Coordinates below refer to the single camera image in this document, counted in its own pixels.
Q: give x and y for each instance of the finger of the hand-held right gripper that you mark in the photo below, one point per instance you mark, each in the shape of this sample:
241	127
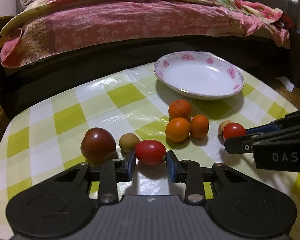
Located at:
258	129
237	146

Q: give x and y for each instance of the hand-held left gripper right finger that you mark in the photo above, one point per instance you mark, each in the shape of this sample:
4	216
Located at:
171	166

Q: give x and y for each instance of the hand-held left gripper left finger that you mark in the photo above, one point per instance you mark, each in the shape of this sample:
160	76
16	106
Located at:
130	165

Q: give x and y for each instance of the round red tomato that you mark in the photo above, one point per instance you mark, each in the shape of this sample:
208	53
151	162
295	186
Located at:
233	130

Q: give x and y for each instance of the oval red tomato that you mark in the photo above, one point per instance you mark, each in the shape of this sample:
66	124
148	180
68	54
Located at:
150	152

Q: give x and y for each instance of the white floral plate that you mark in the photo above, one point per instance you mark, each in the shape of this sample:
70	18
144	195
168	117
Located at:
198	76

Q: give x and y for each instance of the brown longan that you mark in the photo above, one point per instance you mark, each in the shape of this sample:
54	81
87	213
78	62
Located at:
223	127
128	142

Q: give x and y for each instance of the smooth large orange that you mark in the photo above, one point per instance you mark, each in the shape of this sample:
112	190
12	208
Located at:
178	130

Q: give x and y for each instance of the large dark red tomato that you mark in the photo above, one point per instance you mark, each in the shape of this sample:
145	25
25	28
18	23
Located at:
98	145

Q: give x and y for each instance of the small orange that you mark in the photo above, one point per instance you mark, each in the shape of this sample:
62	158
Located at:
199	127

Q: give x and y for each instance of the white paper scrap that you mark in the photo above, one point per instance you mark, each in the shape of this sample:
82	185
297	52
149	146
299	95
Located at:
286	83

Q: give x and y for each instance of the rough dark orange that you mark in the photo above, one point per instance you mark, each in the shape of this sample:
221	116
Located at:
180	109

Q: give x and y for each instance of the green checked tablecloth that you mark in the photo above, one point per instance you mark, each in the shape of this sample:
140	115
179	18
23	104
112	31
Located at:
65	120

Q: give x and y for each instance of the red cloth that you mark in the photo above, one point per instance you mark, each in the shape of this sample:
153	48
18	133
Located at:
286	21

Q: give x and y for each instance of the pink patterned bedsheet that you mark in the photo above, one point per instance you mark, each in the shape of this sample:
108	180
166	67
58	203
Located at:
110	27

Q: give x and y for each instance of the dark bed frame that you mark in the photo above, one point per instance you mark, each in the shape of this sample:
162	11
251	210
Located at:
90	62

